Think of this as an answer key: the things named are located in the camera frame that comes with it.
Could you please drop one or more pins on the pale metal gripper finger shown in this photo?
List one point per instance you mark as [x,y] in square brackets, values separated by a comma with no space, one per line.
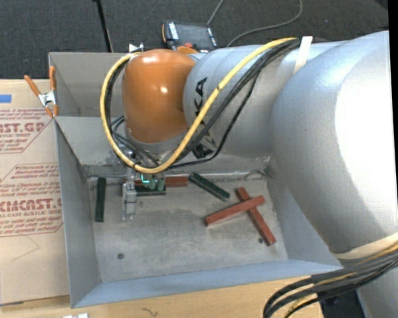
[131,201]
[124,205]

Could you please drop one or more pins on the dark green flat block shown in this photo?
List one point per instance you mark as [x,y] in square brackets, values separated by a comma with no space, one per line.
[100,200]
[209,187]

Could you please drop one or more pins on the red-brown flat block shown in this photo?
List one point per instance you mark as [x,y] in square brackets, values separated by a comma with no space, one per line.
[263,226]
[235,210]
[176,181]

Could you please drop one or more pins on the grey metal bin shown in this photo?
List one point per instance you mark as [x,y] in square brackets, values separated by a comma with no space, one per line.
[176,232]

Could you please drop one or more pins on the brown cardboard board, red print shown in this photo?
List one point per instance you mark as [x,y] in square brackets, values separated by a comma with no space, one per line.
[27,184]

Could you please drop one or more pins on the black cylinder on white bracket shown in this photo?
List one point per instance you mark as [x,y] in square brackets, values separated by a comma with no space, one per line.
[201,151]

